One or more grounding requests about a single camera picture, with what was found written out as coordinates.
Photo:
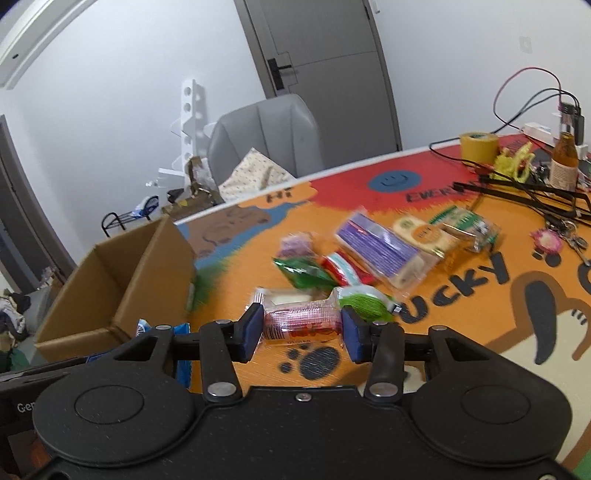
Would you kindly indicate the dotted cream pillow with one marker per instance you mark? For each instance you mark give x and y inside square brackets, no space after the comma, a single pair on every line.
[251,177]

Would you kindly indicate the black charger device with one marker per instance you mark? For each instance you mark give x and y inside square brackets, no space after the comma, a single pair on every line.
[571,108]

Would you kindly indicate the blue snack packet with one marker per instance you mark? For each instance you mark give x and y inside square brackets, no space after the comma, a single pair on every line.
[183,364]

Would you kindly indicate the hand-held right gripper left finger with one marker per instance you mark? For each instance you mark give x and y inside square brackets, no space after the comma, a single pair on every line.
[251,334]

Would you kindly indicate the purple biscuit packet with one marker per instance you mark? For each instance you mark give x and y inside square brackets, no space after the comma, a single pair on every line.
[383,249]

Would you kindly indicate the colourful printed table mat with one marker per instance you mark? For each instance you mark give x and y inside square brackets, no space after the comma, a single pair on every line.
[461,304]

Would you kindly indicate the blue and white bag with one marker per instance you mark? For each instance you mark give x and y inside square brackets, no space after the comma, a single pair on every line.
[145,206]

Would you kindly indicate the small purple snack packet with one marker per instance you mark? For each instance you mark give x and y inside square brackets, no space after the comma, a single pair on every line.
[298,244]

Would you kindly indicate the grey door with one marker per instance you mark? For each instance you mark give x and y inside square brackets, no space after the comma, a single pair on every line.
[323,69]

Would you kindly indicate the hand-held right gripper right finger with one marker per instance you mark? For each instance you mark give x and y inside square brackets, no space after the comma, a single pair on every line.
[351,337]

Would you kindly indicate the bunch of keys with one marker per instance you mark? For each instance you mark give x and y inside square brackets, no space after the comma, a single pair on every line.
[575,240]

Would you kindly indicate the green and white snack packet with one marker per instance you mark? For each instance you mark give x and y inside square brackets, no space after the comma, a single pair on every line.
[364,302]

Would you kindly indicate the red and white snack packet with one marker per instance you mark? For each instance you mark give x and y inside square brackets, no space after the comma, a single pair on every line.
[346,267]

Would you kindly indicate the white power strip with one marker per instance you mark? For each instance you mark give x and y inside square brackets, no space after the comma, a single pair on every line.
[540,130]

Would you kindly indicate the cardboard box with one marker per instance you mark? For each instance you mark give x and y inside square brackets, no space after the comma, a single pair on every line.
[115,286]

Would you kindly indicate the brown glass bottle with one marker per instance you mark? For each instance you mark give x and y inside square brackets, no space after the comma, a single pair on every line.
[564,166]

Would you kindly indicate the grey chair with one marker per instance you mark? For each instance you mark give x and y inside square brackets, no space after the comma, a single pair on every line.
[277,134]

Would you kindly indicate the pile of clothes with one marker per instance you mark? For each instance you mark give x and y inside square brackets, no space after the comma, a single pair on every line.
[14,314]

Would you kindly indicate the red wafer packet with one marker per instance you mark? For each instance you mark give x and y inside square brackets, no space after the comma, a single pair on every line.
[300,321]

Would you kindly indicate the black shoe rack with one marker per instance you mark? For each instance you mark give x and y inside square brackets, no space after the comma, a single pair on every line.
[113,224]

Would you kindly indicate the yellow tape roll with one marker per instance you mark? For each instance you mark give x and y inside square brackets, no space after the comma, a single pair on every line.
[478,147]

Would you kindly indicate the green cracker packet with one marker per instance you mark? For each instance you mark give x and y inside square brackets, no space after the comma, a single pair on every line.
[471,226]

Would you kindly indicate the yellow cracker packet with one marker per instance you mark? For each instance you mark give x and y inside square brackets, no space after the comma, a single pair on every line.
[422,235]

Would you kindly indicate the yellow plastic toy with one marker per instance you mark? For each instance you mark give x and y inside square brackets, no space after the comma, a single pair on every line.
[510,164]

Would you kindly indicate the white rack with holes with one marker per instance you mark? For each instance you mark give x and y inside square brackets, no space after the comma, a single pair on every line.
[189,124]

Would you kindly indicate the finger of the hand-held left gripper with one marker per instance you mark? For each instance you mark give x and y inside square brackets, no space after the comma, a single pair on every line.
[92,359]

